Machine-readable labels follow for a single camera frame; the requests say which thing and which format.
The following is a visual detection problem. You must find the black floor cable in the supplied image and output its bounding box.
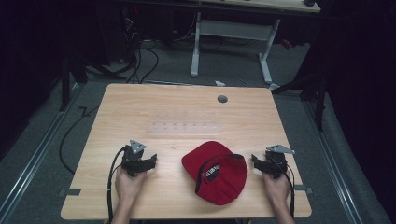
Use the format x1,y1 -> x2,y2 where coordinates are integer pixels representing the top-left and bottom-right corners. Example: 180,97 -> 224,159
59,105 -> 100,175

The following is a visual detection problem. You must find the grey tape piece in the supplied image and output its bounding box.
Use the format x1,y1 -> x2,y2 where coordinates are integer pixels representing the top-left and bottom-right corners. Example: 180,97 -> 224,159
58,188 -> 82,198
293,184 -> 314,194

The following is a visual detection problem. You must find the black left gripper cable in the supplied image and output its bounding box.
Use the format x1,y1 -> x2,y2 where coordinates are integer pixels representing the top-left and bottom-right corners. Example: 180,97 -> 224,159
106,147 -> 127,224

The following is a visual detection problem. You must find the black metal stand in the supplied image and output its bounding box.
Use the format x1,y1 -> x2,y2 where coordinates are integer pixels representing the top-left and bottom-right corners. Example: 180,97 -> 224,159
271,66 -> 328,133
58,55 -> 127,112

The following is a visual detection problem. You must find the person's left hand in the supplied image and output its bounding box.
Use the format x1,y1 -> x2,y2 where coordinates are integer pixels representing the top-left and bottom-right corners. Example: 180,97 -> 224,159
114,168 -> 148,207

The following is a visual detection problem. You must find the person's right hand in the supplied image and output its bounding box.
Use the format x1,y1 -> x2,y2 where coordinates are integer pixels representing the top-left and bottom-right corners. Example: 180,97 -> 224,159
262,172 -> 291,209

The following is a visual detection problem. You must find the white-framed desk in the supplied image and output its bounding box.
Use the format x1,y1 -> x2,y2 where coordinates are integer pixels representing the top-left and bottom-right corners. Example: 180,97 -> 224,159
124,0 -> 321,85

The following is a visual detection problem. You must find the clear strip with dots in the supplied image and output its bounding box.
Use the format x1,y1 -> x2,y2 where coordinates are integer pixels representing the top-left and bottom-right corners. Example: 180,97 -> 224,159
147,121 -> 222,135

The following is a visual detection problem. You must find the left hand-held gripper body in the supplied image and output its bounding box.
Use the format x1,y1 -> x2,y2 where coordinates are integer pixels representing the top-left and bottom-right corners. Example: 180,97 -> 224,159
120,139 -> 148,178

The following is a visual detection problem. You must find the bundle of black cables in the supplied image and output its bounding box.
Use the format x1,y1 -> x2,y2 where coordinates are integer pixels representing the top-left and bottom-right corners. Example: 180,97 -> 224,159
120,8 -> 160,84

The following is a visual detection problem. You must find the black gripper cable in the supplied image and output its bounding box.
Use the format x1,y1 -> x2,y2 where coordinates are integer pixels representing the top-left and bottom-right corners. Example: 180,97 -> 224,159
106,147 -> 127,224
274,158 -> 296,218

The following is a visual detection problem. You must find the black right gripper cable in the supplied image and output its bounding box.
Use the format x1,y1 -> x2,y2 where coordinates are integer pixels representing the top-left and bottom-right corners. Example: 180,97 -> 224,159
274,158 -> 296,218

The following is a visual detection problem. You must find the aluminium floor rail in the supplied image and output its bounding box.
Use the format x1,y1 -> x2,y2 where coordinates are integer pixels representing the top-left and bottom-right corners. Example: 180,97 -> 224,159
302,100 -> 364,224
0,83 -> 82,222

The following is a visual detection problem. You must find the red baseball cap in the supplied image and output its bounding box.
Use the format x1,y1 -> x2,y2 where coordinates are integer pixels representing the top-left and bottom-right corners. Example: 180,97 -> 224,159
181,140 -> 249,206

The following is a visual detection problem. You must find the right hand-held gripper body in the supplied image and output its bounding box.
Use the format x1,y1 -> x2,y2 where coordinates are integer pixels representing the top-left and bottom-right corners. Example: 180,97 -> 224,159
263,144 -> 296,180

